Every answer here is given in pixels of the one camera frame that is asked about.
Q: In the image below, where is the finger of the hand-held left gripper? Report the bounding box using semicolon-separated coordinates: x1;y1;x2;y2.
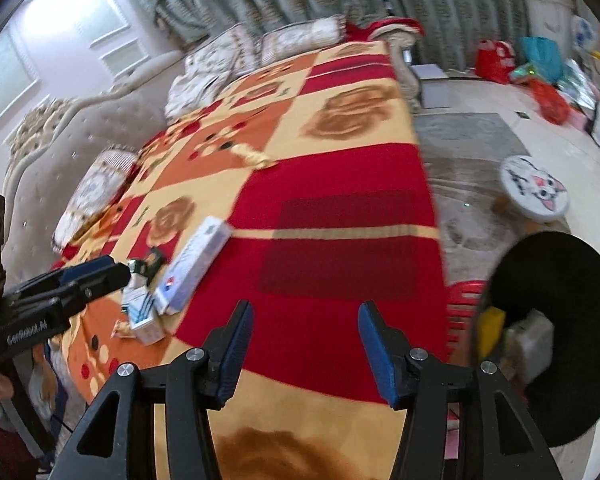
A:
5;255;116;307
55;262;132;319

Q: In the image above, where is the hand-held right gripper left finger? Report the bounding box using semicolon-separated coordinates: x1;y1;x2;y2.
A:
47;300;255;480

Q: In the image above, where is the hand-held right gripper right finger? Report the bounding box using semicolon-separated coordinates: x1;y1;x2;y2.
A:
357;301;563;480

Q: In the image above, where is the white teal small box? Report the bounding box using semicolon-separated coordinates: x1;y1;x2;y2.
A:
122;280;156;323

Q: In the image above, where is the small dark box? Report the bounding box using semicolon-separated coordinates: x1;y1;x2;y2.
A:
139;247;167;281

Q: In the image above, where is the long white medicine box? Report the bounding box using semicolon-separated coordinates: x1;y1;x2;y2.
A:
155;216;233;316

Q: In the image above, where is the yellow green sponge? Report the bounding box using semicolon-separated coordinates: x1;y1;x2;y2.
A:
480;306;508;361

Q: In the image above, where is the yellow cloth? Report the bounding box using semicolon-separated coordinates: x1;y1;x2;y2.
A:
230;142;278;170

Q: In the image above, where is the black trash bin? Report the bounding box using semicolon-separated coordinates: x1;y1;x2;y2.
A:
472;231;600;448

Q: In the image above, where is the striped medallion pillow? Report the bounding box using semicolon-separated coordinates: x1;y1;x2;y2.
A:
52;147;141;253

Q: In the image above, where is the red plastic stool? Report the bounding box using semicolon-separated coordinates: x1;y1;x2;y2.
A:
445;280;491;361

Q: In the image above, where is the person's dark red clothing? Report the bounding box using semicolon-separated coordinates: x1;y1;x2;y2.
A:
0;400;38;480

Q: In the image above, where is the red orange printed blanket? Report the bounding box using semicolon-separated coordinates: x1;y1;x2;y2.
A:
50;40;451;480

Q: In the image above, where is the white quilted cushion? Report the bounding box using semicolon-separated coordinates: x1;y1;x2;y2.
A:
165;72;231;121

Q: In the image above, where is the cat print stool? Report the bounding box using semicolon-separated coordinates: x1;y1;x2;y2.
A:
492;156;571;221

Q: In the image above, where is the grey floor mat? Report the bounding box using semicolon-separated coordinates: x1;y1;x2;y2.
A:
414;112;527;162

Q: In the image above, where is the cream fringed pillow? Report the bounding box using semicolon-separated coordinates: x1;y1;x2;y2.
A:
182;22;261;78

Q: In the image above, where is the white grey box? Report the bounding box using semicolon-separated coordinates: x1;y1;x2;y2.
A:
410;64;451;108

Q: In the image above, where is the red plastic bag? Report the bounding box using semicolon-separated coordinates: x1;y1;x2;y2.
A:
530;80;571;125

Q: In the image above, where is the cream patterned pillow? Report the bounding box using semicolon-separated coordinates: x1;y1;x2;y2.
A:
260;14;348;66

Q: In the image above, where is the red shopping bag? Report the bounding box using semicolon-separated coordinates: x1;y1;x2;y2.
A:
475;39;516;85

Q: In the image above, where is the red fringed cloth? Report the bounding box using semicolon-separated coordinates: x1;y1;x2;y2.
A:
345;16;426;43

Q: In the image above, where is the silver foil bag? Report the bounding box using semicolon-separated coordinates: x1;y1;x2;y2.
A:
560;59;598;111

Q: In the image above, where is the blue shopping bag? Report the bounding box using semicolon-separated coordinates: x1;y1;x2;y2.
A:
520;36;563;81

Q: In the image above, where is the white lace cover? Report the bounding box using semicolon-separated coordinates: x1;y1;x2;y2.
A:
524;0;581;56

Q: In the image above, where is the white blue printed plastic bag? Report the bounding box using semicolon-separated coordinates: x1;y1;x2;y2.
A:
570;15;596;53

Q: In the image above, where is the black strap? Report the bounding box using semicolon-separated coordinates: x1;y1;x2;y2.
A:
0;357;61;468

